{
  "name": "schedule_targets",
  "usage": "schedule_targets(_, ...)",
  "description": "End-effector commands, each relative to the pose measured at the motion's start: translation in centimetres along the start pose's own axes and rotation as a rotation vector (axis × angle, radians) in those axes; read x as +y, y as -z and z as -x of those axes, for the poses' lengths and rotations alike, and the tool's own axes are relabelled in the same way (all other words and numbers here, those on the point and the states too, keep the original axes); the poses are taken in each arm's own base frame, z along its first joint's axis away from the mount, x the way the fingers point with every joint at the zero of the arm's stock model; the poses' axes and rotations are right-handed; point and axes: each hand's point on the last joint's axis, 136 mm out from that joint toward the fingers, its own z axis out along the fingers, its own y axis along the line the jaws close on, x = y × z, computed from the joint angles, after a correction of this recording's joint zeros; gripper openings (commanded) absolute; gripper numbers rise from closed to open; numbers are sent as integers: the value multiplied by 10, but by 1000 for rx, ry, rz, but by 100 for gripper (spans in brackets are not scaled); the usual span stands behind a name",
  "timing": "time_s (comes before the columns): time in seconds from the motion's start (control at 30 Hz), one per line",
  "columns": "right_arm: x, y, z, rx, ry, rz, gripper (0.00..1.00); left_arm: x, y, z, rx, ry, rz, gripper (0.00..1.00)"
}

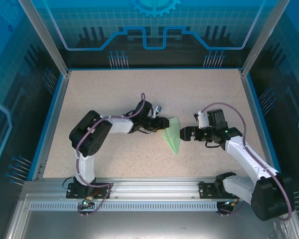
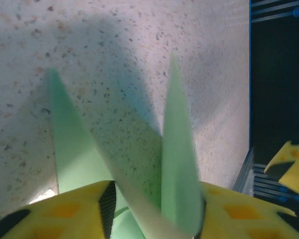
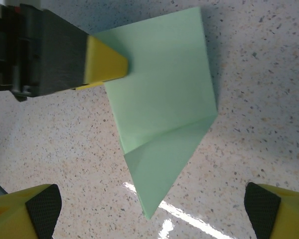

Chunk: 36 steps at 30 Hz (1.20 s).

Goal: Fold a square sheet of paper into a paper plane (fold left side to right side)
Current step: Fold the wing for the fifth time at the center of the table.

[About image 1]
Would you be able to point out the light green paper sheet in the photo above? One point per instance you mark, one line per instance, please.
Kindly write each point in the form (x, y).
(173, 137)

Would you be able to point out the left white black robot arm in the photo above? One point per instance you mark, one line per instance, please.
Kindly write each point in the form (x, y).
(89, 132)

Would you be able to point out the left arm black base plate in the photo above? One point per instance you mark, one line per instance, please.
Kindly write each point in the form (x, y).
(74, 191)

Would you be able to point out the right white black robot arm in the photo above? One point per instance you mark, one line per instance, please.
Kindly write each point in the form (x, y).
(271, 199)

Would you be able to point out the aluminium mounting beam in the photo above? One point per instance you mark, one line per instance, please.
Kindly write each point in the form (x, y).
(152, 189)

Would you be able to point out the blue edge trim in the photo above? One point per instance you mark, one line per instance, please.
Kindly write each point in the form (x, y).
(46, 124)
(263, 124)

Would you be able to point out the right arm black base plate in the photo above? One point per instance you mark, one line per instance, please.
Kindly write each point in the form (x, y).
(204, 190)

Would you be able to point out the aluminium frame post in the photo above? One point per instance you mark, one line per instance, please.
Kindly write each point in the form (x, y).
(46, 37)
(262, 37)

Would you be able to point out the grey metal panel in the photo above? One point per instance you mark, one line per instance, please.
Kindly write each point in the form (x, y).
(152, 224)

